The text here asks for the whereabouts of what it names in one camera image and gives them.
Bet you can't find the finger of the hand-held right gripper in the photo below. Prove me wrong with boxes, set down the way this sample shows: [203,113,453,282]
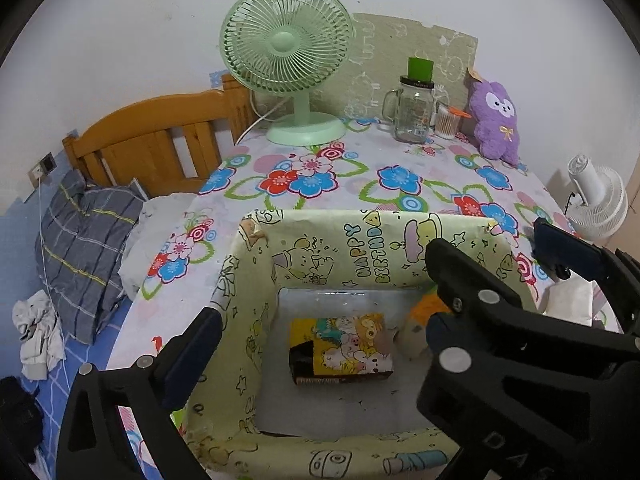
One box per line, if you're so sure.
[417,238,640,438]
[532,217,640,336]

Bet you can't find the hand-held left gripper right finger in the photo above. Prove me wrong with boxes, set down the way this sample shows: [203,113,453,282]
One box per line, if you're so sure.
[425,313,453,361]

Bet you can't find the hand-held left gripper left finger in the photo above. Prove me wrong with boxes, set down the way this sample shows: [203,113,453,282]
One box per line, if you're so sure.
[55,307,223,480]

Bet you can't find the orange green soft pack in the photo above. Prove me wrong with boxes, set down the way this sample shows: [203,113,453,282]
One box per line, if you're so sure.
[395,290,442,357]

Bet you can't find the white tissue pack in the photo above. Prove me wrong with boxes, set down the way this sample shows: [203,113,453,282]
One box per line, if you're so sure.
[542,279,623,332]

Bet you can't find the yellow cartoon storage box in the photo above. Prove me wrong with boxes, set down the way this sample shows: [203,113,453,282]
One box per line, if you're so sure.
[185,207,541,480]

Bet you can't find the white floor fan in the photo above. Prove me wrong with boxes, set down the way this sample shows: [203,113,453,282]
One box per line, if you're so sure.
[565,154,629,241]

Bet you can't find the yellow cartoon tissue pack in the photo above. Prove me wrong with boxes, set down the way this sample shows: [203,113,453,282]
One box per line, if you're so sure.
[289,312,395,387]

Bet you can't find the blue checked bed sheet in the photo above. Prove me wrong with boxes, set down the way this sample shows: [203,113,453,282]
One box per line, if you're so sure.
[0,195,151,480]

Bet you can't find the purple plush bunny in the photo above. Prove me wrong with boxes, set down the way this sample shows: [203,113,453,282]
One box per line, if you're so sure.
[466,67,522,166]

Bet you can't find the crumpled white cloth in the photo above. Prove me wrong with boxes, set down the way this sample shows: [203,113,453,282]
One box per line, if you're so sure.
[12,290,66,380]

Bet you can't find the grey plaid pillow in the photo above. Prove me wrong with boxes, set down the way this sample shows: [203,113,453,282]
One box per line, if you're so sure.
[36,169,146,345]

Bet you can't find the black bag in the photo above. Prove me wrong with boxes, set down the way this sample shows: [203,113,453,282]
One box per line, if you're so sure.
[0,375,45,466]

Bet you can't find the floral tablecloth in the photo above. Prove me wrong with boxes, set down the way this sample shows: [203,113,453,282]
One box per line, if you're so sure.
[107,115,626,480]

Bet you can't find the clear cotton swab jar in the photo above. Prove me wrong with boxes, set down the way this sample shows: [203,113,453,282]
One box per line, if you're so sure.
[435,100,473,140]

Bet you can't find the glass jar mug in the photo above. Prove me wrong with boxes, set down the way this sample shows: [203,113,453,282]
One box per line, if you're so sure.
[382,75,439,144]

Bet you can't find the green plastic cup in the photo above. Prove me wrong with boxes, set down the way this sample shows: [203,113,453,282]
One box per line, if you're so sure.
[407,56,435,81]

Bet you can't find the wooden bed headboard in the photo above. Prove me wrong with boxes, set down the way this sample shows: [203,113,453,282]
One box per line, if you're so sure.
[62,74,261,197]

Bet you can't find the green desk fan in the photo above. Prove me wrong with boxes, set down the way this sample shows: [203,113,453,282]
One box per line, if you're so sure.
[219,0,357,147]

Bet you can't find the black fan cable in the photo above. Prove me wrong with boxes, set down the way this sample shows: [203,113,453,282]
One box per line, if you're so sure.
[564,187,587,217]

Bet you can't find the white charging cable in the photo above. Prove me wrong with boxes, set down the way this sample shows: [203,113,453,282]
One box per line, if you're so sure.
[34,179,66,311]

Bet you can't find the wall socket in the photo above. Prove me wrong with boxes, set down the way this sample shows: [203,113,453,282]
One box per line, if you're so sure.
[29,152,58,186]

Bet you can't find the white fan cable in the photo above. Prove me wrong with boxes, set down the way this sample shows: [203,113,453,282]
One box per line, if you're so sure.
[234,91,296,147]

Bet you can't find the green cartoon wall sheet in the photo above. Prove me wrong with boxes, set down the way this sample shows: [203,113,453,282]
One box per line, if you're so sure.
[342,12,478,122]

